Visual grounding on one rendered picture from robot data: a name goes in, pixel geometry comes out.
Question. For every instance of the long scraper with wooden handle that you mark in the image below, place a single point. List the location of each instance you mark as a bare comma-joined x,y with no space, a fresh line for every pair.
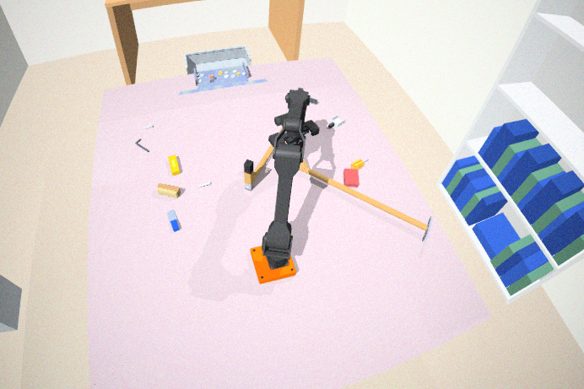
251,176

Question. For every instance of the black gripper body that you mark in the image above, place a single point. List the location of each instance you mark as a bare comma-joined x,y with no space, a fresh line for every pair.
291,136

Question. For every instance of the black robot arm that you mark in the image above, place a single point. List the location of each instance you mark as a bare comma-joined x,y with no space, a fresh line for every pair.
277,242

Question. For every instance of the red rectangular tile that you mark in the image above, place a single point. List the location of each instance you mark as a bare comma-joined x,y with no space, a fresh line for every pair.
351,177

